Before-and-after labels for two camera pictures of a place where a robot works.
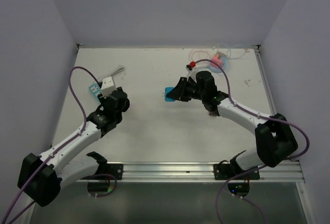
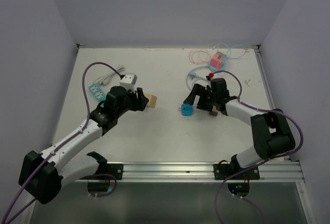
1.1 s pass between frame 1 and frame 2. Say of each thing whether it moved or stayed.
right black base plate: stayed
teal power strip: stayed
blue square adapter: moved
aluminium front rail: stayed
